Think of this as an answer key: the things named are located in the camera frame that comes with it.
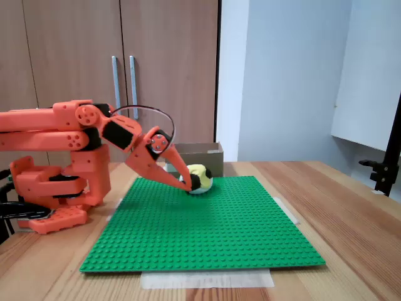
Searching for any masking tape strip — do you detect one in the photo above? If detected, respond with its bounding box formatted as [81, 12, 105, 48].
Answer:
[105, 198, 123, 222]
[140, 270, 276, 290]
[272, 196, 301, 225]

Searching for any thin servo cable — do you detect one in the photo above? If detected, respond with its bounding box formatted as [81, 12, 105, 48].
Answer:
[109, 105, 176, 151]

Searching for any yellow black white fabric ball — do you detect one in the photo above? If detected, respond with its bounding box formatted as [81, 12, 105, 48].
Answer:
[179, 164, 214, 195]

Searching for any brown cardboard box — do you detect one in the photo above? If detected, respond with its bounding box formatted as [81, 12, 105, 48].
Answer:
[162, 142, 224, 177]

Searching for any black table clamp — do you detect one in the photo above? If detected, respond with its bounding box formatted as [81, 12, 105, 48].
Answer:
[0, 202, 53, 220]

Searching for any brown wooden cabinet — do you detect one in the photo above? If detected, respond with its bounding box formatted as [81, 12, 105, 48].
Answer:
[0, 0, 222, 164]

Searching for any green studded baseplate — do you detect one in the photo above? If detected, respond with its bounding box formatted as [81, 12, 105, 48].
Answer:
[79, 175, 326, 274]

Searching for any silver cabinet handle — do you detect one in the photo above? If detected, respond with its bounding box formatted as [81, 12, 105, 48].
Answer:
[111, 55, 123, 110]
[128, 55, 140, 120]

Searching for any white wall panel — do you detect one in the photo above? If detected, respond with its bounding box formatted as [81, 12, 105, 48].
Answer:
[331, 0, 401, 153]

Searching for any black camera stand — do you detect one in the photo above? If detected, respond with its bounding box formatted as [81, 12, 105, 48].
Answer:
[358, 90, 401, 198]

